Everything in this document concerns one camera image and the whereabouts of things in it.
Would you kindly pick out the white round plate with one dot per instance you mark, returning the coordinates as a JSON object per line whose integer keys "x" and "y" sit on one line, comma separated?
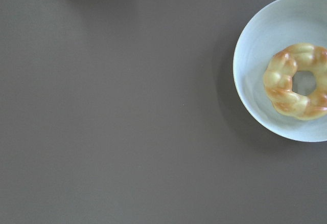
{"x": 275, "y": 27}

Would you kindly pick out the twisted glazed donut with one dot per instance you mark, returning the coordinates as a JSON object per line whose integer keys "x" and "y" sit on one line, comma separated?
{"x": 278, "y": 81}

